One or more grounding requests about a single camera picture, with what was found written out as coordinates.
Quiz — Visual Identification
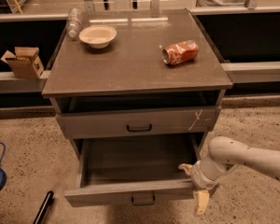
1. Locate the open cardboard box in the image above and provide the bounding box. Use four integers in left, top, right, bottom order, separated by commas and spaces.
1, 47, 44, 78

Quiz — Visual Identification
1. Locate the black cylindrical bar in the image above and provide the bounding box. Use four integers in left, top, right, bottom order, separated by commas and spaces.
33, 190, 54, 224

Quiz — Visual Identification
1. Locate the white paper bowl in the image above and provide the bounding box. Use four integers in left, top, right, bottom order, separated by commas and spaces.
79, 25, 117, 49

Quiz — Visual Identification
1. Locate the crushed red soda can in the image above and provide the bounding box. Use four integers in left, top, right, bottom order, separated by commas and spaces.
162, 40, 199, 65

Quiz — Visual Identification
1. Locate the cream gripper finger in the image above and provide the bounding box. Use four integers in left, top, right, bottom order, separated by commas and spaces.
178, 163, 192, 176
193, 189, 209, 216

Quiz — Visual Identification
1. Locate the clear plastic water bottle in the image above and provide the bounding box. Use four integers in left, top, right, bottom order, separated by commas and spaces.
66, 7, 82, 39

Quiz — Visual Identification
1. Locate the grey drawer cabinet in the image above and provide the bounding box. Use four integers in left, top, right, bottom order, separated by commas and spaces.
43, 9, 231, 154

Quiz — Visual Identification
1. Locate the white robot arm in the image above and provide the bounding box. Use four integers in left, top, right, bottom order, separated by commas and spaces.
178, 136, 280, 216

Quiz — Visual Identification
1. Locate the grey drawer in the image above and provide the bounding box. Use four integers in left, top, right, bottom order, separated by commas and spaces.
65, 133, 205, 207
56, 105, 221, 139

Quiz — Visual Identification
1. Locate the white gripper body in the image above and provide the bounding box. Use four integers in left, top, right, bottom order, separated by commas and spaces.
190, 157, 231, 190

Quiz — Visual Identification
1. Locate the grey top drawer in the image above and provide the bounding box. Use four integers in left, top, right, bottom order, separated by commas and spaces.
56, 105, 221, 139

